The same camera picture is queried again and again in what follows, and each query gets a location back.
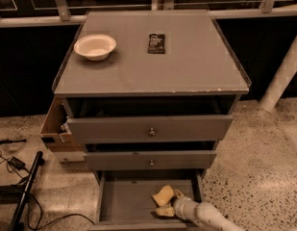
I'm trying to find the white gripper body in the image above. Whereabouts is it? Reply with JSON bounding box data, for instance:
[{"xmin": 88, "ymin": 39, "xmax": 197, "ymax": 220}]
[{"xmin": 173, "ymin": 196, "xmax": 198, "ymax": 221}]

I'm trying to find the yellow sponge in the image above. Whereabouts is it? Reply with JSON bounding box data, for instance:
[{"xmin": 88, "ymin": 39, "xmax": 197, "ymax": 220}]
[{"xmin": 152, "ymin": 185, "xmax": 175, "ymax": 207}]

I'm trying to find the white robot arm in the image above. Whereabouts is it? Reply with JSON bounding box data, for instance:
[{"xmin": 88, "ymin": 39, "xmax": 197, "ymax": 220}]
[{"xmin": 152, "ymin": 36, "xmax": 297, "ymax": 231}]

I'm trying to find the bottom grey drawer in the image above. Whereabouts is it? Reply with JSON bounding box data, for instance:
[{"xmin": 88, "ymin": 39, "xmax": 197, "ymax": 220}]
[{"xmin": 87, "ymin": 169, "xmax": 204, "ymax": 231}]

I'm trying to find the grey drawer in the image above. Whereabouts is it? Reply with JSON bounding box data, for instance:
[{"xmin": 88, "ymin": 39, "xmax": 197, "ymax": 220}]
[
  {"xmin": 66, "ymin": 96, "xmax": 234, "ymax": 144},
  {"xmin": 87, "ymin": 169, "xmax": 204, "ymax": 231},
  {"xmin": 84, "ymin": 141, "xmax": 216, "ymax": 170}
]

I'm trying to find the top drawer knob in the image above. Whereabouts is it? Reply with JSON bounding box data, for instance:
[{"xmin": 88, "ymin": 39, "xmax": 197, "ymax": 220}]
[{"xmin": 148, "ymin": 128, "xmax": 156, "ymax": 137}]

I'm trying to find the middle grey drawer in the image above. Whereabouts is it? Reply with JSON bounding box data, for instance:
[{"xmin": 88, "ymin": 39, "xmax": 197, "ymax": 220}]
[{"xmin": 84, "ymin": 141, "xmax": 216, "ymax": 170}]

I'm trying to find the top grey drawer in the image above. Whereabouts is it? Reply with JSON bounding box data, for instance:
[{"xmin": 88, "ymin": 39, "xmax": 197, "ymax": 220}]
[{"xmin": 66, "ymin": 96, "xmax": 234, "ymax": 144}]

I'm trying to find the grey drawer cabinet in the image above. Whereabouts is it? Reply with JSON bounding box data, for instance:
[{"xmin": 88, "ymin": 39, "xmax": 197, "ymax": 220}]
[{"xmin": 51, "ymin": 9, "xmax": 252, "ymax": 185}]

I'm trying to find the black pole on floor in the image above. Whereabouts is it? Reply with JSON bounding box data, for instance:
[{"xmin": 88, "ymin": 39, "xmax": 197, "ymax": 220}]
[{"xmin": 8, "ymin": 151, "xmax": 44, "ymax": 231}]

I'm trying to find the black power adapter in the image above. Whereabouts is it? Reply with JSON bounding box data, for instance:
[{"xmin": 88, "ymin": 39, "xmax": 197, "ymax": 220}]
[{"xmin": 8, "ymin": 157, "xmax": 25, "ymax": 170}]

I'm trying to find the white paper bowl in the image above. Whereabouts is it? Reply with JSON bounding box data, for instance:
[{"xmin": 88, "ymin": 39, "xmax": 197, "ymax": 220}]
[{"xmin": 74, "ymin": 35, "xmax": 116, "ymax": 62}]

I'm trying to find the black tool on floor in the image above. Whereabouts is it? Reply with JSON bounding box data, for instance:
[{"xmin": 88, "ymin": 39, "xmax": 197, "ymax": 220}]
[{"xmin": 0, "ymin": 139, "xmax": 27, "ymax": 145}]

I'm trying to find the metal window railing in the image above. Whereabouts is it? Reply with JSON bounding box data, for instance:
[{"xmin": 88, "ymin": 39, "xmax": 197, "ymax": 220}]
[{"xmin": 0, "ymin": 0, "xmax": 297, "ymax": 27}]

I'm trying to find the black cable on floor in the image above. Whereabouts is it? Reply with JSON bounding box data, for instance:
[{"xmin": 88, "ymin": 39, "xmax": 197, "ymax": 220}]
[{"xmin": 0, "ymin": 149, "xmax": 96, "ymax": 231}]

